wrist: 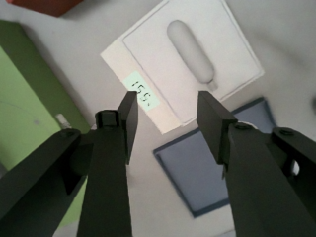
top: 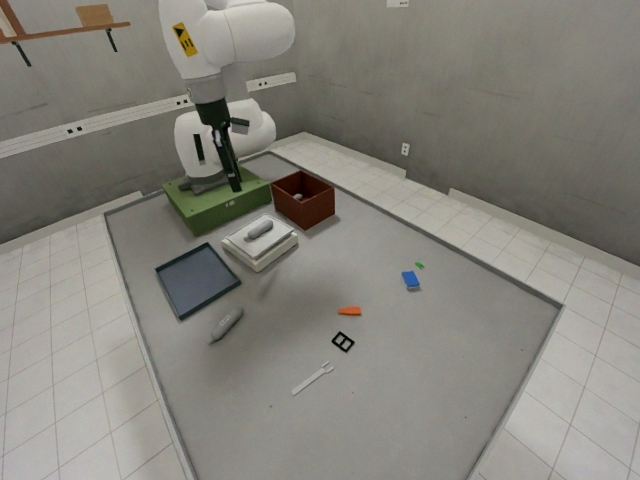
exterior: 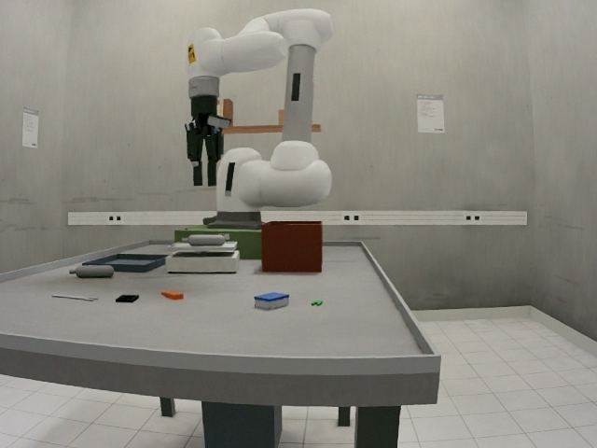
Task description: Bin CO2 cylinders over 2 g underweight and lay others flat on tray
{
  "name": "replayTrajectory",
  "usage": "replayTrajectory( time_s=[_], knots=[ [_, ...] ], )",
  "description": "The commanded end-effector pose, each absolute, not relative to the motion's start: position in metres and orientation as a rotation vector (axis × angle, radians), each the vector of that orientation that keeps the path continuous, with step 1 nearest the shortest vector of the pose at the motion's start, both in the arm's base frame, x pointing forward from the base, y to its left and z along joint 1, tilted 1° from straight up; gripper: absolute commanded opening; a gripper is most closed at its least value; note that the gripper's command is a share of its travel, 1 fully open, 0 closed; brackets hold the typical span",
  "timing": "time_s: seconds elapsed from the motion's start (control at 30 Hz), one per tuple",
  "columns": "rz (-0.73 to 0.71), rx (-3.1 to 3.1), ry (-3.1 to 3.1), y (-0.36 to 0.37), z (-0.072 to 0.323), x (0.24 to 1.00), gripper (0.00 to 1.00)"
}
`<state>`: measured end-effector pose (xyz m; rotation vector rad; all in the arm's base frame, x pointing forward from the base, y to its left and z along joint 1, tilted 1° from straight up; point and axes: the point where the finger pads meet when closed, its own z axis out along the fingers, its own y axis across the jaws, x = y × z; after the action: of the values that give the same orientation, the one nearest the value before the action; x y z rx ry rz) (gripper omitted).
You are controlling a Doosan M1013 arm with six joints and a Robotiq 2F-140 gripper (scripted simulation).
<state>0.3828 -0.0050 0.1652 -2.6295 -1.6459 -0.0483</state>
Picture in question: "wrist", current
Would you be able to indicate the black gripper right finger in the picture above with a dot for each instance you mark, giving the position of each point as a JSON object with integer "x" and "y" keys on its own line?
{"x": 265, "y": 198}

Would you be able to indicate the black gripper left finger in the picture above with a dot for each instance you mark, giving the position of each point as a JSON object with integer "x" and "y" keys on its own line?
{"x": 34, "y": 199}

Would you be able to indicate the red open box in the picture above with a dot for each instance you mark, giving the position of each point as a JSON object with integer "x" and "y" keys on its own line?
{"x": 51, "y": 8}

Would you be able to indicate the grey gas cylinder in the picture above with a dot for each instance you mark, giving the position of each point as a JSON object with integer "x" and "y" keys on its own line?
{"x": 189, "y": 49}

